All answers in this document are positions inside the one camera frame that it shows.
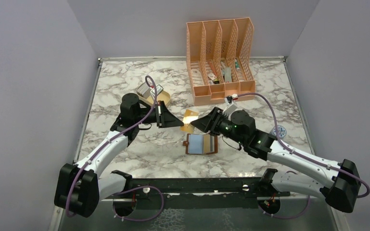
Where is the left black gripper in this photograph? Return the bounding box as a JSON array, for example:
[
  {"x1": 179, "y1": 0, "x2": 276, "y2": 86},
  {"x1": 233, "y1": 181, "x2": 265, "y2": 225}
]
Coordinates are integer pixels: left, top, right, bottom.
[{"x1": 134, "y1": 101, "x2": 184, "y2": 128}]

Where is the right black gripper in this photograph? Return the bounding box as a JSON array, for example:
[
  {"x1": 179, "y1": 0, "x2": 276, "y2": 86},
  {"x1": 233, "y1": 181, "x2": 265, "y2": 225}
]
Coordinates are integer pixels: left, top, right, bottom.
[{"x1": 192, "y1": 106, "x2": 246, "y2": 145}]

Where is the gold credit card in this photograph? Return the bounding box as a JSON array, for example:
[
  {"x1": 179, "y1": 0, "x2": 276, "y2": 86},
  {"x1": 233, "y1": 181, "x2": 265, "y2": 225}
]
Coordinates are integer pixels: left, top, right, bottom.
[{"x1": 180, "y1": 109, "x2": 199, "y2": 134}]

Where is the brown leather card holder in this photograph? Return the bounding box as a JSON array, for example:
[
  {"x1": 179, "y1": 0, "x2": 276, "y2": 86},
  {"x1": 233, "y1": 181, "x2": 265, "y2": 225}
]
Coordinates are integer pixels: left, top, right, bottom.
[{"x1": 183, "y1": 134, "x2": 219, "y2": 155}]

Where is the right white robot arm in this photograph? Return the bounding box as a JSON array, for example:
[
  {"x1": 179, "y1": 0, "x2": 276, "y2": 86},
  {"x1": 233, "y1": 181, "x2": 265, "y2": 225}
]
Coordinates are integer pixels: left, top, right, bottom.
[{"x1": 191, "y1": 107, "x2": 361, "y2": 213}]

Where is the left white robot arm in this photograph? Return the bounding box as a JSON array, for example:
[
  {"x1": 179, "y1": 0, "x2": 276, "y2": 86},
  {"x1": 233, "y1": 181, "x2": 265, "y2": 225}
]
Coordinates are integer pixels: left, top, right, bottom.
[{"x1": 54, "y1": 93, "x2": 183, "y2": 218}]

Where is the tan oval card tray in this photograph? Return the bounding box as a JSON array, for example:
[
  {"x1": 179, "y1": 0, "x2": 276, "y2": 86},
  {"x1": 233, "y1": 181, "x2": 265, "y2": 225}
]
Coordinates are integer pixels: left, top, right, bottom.
[{"x1": 138, "y1": 90, "x2": 171, "y2": 106}]

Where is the small box in organizer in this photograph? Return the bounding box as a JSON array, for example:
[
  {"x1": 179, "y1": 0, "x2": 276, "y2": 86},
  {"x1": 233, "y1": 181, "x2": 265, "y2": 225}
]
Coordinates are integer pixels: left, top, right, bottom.
[{"x1": 207, "y1": 73, "x2": 220, "y2": 85}]

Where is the green white tube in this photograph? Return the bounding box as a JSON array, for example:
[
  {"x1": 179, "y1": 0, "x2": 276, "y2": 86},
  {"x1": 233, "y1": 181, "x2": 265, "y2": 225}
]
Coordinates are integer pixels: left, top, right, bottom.
[{"x1": 235, "y1": 60, "x2": 240, "y2": 71}]

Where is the orange plastic file organizer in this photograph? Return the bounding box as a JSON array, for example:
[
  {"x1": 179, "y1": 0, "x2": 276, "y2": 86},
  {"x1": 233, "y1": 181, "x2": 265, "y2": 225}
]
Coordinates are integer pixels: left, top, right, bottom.
[{"x1": 186, "y1": 17, "x2": 256, "y2": 106}]

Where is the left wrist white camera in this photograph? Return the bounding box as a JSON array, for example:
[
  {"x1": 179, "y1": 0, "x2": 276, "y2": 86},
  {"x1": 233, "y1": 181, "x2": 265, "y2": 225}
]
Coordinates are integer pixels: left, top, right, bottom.
[{"x1": 149, "y1": 85, "x2": 164, "y2": 100}]

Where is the wrist white camera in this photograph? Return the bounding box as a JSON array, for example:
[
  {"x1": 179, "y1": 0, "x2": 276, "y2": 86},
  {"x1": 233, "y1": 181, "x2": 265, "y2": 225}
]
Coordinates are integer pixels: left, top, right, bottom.
[
  {"x1": 224, "y1": 94, "x2": 238, "y2": 116},
  {"x1": 149, "y1": 85, "x2": 164, "y2": 100}
]

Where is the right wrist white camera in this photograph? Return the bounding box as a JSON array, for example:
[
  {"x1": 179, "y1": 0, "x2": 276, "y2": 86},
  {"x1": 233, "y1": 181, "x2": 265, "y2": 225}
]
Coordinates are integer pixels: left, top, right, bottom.
[{"x1": 224, "y1": 94, "x2": 238, "y2": 116}]

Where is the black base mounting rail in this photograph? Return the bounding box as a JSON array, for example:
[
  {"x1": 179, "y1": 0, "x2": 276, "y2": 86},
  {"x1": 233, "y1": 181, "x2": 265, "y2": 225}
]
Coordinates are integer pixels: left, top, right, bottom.
[{"x1": 108, "y1": 177, "x2": 290, "y2": 210}]

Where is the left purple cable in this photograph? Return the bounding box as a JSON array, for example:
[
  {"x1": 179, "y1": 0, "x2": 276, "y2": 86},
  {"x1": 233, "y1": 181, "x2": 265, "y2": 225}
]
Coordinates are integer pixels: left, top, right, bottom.
[{"x1": 65, "y1": 75, "x2": 165, "y2": 223}]

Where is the purple cable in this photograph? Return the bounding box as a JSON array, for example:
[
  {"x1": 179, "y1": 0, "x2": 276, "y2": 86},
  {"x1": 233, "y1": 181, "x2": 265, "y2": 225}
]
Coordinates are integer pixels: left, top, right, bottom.
[
  {"x1": 236, "y1": 92, "x2": 370, "y2": 220},
  {"x1": 65, "y1": 75, "x2": 165, "y2": 223}
]

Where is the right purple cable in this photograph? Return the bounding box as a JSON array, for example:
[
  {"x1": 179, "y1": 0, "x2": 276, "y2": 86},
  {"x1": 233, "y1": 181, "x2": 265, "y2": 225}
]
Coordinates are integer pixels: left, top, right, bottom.
[{"x1": 236, "y1": 92, "x2": 370, "y2": 220}]

